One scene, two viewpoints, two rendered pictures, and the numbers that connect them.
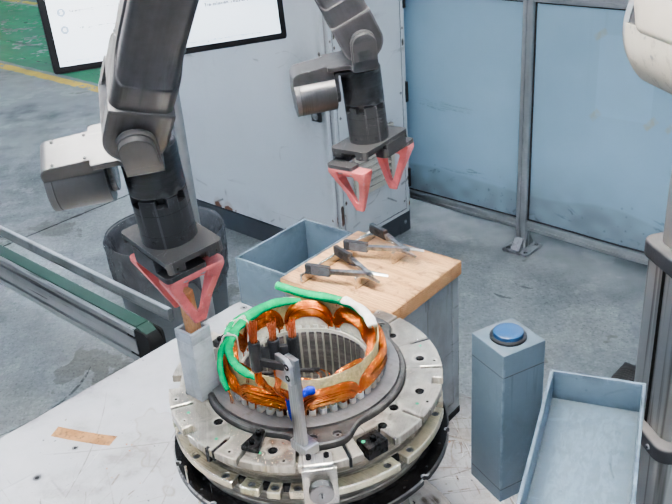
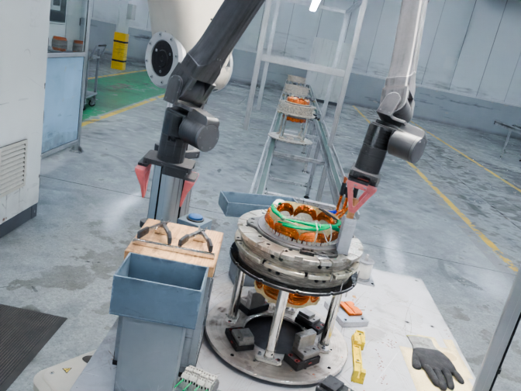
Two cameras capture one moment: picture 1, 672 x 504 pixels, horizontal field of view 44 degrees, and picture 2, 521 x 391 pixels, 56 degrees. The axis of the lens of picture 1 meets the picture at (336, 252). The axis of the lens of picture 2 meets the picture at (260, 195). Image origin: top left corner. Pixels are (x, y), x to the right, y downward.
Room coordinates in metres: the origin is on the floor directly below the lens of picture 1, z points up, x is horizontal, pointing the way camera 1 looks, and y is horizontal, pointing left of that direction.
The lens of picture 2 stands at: (1.68, 0.81, 1.53)
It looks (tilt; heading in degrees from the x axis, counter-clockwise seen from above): 17 degrees down; 227
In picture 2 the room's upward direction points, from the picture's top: 12 degrees clockwise
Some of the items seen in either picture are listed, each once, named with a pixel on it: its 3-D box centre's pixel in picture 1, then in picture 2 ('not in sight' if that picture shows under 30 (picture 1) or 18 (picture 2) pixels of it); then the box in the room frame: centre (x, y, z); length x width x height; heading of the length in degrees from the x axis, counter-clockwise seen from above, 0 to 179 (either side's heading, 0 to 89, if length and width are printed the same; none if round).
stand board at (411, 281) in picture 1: (371, 276); (177, 245); (1.09, -0.05, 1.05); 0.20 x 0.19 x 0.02; 49
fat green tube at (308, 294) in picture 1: (326, 300); (278, 209); (0.87, 0.02, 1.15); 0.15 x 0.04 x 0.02; 46
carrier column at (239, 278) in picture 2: not in sight; (238, 285); (0.88, -0.05, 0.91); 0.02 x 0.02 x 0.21
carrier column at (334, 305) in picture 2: not in sight; (332, 312); (0.72, 0.15, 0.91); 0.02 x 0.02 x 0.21
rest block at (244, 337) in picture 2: not in sight; (243, 334); (0.92, 0.05, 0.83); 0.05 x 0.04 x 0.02; 74
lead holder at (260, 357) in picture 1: (275, 353); (349, 191); (0.68, 0.07, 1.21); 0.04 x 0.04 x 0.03; 46
